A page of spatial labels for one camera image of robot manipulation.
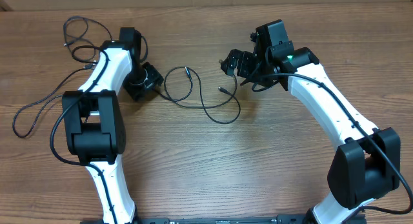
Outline black cable bundle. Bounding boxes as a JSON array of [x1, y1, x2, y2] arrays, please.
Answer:
[[151, 66, 242, 125]]

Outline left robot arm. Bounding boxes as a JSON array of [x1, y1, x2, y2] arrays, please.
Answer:
[[62, 27, 163, 223]]

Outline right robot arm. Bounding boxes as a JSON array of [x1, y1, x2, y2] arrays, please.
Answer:
[[220, 20, 401, 223]]

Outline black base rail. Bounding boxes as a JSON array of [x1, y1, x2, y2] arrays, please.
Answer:
[[80, 213, 367, 224]]

